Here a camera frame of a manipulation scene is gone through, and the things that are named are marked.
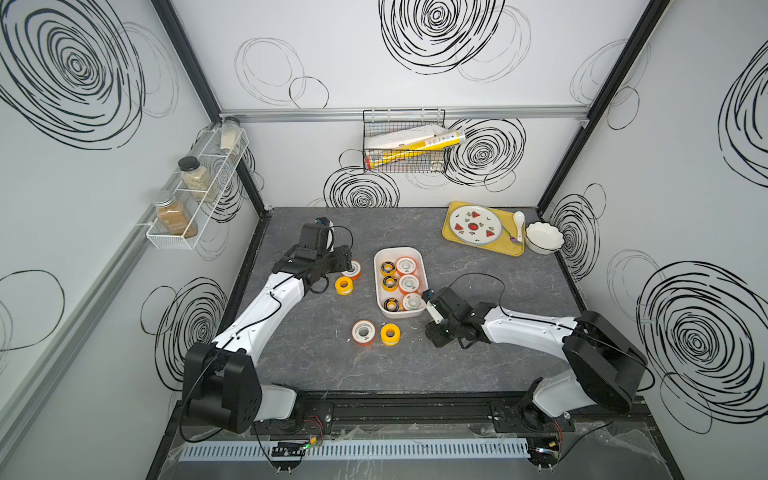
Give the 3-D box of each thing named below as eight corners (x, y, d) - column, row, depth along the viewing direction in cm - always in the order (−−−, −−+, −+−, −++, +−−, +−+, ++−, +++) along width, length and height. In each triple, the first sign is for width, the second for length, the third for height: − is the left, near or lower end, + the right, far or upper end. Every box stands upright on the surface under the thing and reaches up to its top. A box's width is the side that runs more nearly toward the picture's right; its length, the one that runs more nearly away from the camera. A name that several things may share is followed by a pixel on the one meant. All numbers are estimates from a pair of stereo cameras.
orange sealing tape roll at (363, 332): (351, 346, 87) (350, 343, 85) (353, 322, 92) (352, 319, 90) (375, 346, 87) (374, 343, 85) (375, 322, 92) (375, 319, 90)
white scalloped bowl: (530, 254, 108) (533, 250, 105) (519, 226, 116) (522, 221, 114) (566, 254, 108) (570, 250, 106) (553, 226, 117) (556, 221, 114)
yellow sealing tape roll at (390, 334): (380, 346, 87) (380, 343, 86) (380, 326, 91) (380, 323, 90) (400, 346, 87) (400, 343, 86) (400, 326, 91) (400, 323, 90)
